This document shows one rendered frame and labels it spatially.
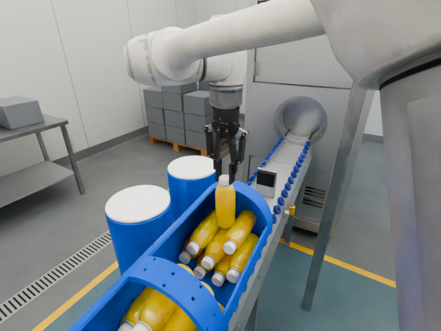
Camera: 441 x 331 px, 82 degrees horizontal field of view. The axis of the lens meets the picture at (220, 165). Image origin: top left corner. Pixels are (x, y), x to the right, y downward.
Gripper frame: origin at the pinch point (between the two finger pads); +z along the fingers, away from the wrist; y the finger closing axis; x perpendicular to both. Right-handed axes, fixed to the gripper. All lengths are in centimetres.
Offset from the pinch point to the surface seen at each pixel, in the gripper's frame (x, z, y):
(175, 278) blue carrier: 32.8, 9.2, -3.6
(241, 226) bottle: 0.4, 19.1, -6.2
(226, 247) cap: 8.6, 21.5, -4.7
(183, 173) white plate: -36, 28, 41
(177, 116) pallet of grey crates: -248, 72, 196
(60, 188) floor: -90, 131, 266
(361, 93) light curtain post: -63, -15, -34
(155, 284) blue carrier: 36.1, 8.8, -0.9
